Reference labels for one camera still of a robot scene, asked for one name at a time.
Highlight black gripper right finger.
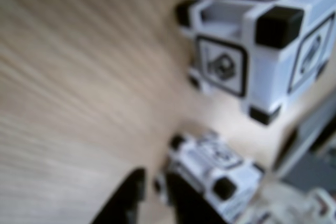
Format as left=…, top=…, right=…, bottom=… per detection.
left=165, top=172, right=227, bottom=224

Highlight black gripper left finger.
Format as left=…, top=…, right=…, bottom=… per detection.
left=89, top=167, right=147, bottom=224

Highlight white cube zigzag symbol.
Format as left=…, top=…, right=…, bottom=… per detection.
left=153, top=129, right=266, bottom=224

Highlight white cube hexagon symbol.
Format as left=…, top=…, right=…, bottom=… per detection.
left=175, top=0, right=336, bottom=127

